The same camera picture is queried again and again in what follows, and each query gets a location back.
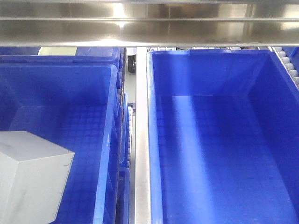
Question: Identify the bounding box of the large blue bin right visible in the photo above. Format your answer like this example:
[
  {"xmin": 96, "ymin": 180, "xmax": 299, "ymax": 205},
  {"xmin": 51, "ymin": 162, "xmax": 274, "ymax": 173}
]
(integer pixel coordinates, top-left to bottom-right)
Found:
[{"xmin": 148, "ymin": 49, "xmax": 299, "ymax": 224}]

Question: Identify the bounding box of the steel divider rail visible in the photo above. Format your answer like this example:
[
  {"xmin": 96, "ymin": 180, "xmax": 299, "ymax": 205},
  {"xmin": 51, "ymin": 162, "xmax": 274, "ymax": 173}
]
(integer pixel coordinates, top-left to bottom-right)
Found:
[{"xmin": 134, "ymin": 47, "xmax": 151, "ymax": 224}]

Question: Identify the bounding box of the gray square foam base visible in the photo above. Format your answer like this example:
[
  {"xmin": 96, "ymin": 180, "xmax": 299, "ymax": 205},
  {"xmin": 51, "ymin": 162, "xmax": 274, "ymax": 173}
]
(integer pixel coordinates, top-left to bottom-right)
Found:
[{"xmin": 0, "ymin": 131, "xmax": 74, "ymax": 224}]

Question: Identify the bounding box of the steel shelf beam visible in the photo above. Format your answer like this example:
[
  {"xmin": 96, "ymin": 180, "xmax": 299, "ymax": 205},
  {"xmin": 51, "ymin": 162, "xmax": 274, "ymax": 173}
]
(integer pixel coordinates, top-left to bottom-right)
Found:
[{"xmin": 0, "ymin": 0, "xmax": 299, "ymax": 47}]

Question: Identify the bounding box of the large blue bin left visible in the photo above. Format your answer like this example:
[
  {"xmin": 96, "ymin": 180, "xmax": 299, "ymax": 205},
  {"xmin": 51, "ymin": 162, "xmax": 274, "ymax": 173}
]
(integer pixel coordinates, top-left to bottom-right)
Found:
[{"xmin": 0, "ymin": 61, "xmax": 121, "ymax": 224}]

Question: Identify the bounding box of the large blue bin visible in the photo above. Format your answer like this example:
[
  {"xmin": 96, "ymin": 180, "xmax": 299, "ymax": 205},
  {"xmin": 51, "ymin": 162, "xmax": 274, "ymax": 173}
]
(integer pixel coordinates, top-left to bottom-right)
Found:
[
  {"xmin": 148, "ymin": 49, "xmax": 299, "ymax": 224},
  {"xmin": 0, "ymin": 61, "xmax": 121, "ymax": 224}
]

